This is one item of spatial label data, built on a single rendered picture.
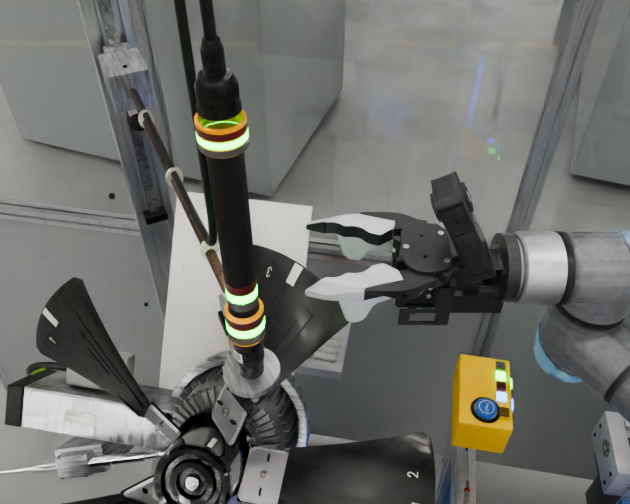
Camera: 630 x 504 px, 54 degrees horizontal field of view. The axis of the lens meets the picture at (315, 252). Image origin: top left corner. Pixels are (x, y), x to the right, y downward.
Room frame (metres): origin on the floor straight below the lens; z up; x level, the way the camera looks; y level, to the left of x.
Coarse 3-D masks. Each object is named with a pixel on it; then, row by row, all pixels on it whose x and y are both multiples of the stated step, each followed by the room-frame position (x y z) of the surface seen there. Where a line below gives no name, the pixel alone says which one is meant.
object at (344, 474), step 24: (288, 456) 0.47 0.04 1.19; (312, 456) 0.47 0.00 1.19; (336, 456) 0.46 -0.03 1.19; (360, 456) 0.46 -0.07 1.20; (384, 456) 0.46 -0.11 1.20; (408, 456) 0.46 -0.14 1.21; (432, 456) 0.46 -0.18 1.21; (288, 480) 0.43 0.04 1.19; (312, 480) 0.43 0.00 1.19; (336, 480) 0.43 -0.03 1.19; (360, 480) 0.43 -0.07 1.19; (384, 480) 0.42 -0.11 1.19; (432, 480) 0.42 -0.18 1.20
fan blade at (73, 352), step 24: (72, 288) 0.61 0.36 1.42; (72, 312) 0.60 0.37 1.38; (96, 312) 0.58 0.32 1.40; (72, 336) 0.59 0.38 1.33; (96, 336) 0.57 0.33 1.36; (72, 360) 0.60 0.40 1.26; (96, 360) 0.56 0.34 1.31; (120, 360) 0.54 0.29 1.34; (96, 384) 0.58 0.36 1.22; (120, 384) 0.53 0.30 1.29; (144, 408) 0.51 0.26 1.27
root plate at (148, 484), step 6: (150, 480) 0.43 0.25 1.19; (138, 486) 0.42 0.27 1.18; (144, 486) 0.43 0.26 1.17; (150, 486) 0.43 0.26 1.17; (126, 492) 0.42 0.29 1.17; (132, 492) 0.42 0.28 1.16; (138, 492) 0.42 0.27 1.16; (150, 492) 0.43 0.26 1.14; (132, 498) 0.42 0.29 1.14; (138, 498) 0.42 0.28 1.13; (144, 498) 0.43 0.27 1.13; (150, 498) 0.43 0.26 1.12
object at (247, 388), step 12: (264, 348) 0.47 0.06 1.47; (228, 360) 0.45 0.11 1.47; (264, 360) 0.45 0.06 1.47; (276, 360) 0.45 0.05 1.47; (228, 372) 0.43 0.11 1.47; (264, 372) 0.43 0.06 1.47; (276, 372) 0.43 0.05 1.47; (228, 384) 0.42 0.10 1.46; (240, 384) 0.42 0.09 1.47; (252, 384) 0.42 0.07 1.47; (264, 384) 0.42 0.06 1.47; (276, 384) 0.42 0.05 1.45; (240, 396) 0.41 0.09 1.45; (252, 396) 0.40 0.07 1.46
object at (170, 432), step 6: (150, 408) 0.50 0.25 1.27; (150, 414) 0.51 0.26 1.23; (156, 414) 0.50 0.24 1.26; (150, 420) 0.52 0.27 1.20; (156, 420) 0.51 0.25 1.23; (168, 426) 0.49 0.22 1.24; (174, 426) 0.48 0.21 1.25; (162, 432) 0.51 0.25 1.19; (168, 432) 0.49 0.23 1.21; (174, 432) 0.48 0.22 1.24; (168, 438) 0.50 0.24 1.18; (174, 438) 0.48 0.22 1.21
